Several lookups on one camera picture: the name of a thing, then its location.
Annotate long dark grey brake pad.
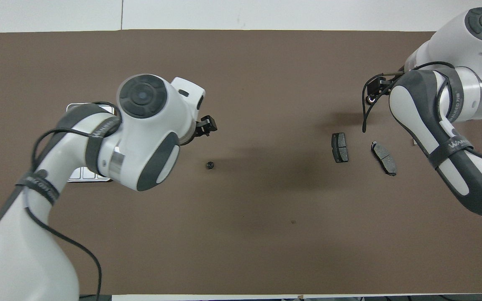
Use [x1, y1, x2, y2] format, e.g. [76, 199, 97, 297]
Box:
[371, 141, 397, 176]

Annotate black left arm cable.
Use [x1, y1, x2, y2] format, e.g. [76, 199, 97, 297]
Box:
[0, 100, 120, 301]

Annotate short dark grey brake pad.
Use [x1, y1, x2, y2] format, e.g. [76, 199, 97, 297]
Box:
[331, 133, 349, 163]

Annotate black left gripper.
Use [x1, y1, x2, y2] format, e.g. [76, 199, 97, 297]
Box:
[181, 115, 218, 147]

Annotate silver metal tray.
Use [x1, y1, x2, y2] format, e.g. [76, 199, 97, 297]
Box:
[66, 102, 116, 183]

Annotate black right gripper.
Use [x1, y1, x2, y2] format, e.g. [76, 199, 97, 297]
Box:
[367, 77, 393, 105]

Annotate brown table mat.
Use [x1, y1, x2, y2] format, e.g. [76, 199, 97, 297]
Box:
[0, 29, 482, 296]

